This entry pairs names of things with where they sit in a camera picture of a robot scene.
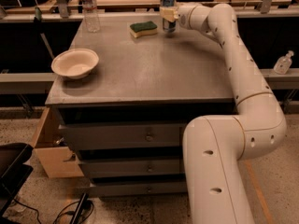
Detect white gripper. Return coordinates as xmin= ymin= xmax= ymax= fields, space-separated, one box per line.
xmin=160 ymin=4 xmax=209 ymax=33

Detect redbull can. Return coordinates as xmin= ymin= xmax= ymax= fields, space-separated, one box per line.
xmin=162 ymin=0 xmax=177 ymax=33

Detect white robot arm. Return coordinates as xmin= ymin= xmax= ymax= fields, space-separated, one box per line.
xmin=160 ymin=3 xmax=287 ymax=224

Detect green yellow sponge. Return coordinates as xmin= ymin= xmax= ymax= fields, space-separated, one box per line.
xmin=130 ymin=21 xmax=158 ymax=38

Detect clear plastic water bottle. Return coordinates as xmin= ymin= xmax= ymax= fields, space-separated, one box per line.
xmin=80 ymin=0 xmax=100 ymax=33

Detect white bowl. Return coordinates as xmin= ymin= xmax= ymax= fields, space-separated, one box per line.
xmin=51 ymin=49 xmax=99 ymax=79

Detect grey drawer cabinet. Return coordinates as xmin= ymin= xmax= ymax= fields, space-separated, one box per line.
xmin=46 ymin=14 xmax=235 ymax=188

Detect clear sanitizer bottle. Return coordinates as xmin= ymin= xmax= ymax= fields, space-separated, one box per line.
xmin=274 ymin=50 xmax=294 ymax=75

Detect top grey drawer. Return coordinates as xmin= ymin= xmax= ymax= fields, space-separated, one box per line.
xmin=59 ymin=123 xmax=185 ymax=150

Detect grey drawer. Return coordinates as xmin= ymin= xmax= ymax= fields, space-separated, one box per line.
xmin=88 ymin=178 xmax=187 ymax=197
xmin=59 ymin=123 xmax=185 ymax=150
xmin=78 ymin=157 xmax=183 ymax=178

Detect middle grey drawer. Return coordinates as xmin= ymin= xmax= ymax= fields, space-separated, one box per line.
xmin=78 ymin=157 xmax=183 ymax=178

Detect bottom grey drawer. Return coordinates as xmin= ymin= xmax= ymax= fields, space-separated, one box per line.
xmin=88 ymin=178 xmax=187 ymax=197

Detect light wooden box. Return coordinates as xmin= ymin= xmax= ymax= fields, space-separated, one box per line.
xmin=32 ymin=107 xmax=83 ymax=178

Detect black chair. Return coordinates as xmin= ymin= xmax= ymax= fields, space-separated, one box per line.
xmin=0 ymin=143 xmax=33 ymax=224

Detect black floor cables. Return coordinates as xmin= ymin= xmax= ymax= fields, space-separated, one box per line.
xmin=12 ymin=193 xmax=95 ymax=224

